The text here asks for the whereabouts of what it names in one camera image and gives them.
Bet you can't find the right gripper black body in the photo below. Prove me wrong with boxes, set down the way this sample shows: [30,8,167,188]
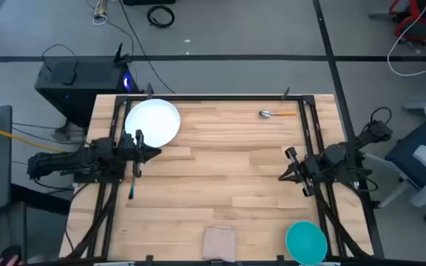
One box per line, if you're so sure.
[293,154,320,188]

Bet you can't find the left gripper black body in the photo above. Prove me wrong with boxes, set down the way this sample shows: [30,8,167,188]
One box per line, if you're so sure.
[118,132,147,170]

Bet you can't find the fork with blue handle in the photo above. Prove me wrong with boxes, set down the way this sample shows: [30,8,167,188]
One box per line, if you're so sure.
[128,175,137,201]

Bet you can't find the spoon with orange handle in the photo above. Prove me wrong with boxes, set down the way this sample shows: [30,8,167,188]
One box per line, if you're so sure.
[259,109,297,119]

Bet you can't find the teal bowl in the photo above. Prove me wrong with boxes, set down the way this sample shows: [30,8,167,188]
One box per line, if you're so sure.
[285,220,328,266]

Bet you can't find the white round plate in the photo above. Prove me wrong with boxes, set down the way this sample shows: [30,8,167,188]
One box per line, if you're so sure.
[124,98,182,149]

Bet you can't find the black computer tower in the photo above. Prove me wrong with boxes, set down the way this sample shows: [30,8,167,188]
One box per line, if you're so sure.
[34,42,141,129]

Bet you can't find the beige folded cloth napkin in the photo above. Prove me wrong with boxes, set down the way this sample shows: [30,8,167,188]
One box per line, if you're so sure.
[201,225,237,262]

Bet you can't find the blue office chair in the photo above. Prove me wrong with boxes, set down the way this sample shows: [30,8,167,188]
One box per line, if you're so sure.
[362,120,426,225]

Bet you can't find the black computer mouse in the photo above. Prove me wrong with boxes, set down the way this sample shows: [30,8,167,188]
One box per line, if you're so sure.
[0,245,23,262]

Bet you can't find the person's hand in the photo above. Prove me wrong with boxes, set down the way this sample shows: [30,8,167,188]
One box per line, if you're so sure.
[0,254,24,266]

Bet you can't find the black metal table frame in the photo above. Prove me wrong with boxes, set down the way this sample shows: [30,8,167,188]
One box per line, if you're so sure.
[64,86,375,266]

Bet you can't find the long black floor cable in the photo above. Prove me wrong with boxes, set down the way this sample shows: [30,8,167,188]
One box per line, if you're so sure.
[118,0,176,95]

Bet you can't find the coiled black cable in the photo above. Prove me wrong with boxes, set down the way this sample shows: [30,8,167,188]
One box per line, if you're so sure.
[146,4,176,29]

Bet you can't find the white and yellow cable bundle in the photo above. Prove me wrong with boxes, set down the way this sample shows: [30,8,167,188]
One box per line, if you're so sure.
[86,0,109,26]

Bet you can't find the white floor cable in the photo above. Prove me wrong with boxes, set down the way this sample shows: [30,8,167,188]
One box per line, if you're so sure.
[386,0,426,78]

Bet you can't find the red metal chair frame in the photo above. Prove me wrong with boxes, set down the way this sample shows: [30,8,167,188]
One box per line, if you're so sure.
[368,0,426,46]

